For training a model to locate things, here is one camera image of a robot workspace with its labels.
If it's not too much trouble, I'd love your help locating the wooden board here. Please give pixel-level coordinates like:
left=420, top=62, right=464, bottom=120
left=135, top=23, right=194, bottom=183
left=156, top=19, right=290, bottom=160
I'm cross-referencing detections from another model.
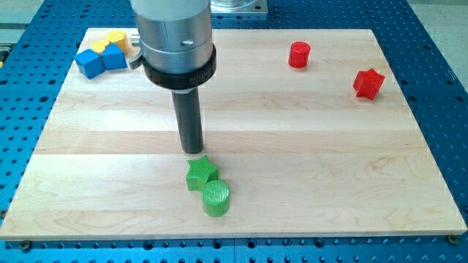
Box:
left=1, top=29, right=467, bottom=241

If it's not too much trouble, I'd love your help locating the yellow hexagon block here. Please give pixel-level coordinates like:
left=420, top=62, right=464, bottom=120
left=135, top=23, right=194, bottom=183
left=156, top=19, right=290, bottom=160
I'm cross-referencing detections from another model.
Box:
left=105, top=30, right=129, bottom=55

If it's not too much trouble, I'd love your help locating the blue cube block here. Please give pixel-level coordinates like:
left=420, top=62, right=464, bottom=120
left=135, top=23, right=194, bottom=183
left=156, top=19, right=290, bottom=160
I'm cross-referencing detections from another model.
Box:
left=74, top=49, right=105, bottom=80

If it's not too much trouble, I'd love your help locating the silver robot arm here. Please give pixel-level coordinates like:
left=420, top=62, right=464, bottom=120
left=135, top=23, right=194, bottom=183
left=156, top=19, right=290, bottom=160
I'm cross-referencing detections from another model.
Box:
left=129, top=0, right=216, bottom=153

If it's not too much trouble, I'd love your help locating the green star block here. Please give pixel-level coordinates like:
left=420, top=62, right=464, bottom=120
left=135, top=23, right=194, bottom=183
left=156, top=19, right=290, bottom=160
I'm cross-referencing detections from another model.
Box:
left=186, top=155, right=219, bottom=191

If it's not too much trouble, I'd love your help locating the red star block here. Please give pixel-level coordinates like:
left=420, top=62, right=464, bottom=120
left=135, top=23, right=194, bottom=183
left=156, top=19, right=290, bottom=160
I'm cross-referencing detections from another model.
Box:
left=352, top=68, right=385, bottom=100

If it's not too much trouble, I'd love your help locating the blue pentagon block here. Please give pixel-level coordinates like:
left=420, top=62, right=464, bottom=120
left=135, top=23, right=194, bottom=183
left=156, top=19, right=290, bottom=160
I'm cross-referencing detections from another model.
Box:
left=101, top=44, right=127, bottom=70

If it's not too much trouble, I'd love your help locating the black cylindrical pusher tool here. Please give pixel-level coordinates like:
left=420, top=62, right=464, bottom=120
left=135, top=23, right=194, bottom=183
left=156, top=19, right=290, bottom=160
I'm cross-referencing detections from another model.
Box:
left=172, top=88, right=203, bottom=154

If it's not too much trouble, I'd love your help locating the red cylinder block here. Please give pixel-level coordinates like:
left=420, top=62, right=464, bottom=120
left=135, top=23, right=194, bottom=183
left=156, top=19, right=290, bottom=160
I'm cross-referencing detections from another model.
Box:
left=288, top=41, right=311, bottom=69

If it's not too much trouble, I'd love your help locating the green cylinder block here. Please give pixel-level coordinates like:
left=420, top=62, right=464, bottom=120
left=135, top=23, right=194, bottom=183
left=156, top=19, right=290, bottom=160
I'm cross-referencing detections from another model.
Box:
left=201, top=180, right=230, bottom=217

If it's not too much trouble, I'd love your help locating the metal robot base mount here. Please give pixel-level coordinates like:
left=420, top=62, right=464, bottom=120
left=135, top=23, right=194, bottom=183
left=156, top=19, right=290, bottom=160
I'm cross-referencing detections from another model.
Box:
left=211, top=0, right=268, bottom=17

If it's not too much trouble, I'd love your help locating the yellow heart block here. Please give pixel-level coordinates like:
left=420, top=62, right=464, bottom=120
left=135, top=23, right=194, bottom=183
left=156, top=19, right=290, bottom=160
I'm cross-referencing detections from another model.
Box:
left=90, top=39, right=110, bottom=55

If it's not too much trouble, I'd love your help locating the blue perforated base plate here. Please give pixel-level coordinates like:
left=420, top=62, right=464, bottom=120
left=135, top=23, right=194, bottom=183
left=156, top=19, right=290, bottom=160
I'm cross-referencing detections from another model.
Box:
left=1, top=1, right=467, bottom=262

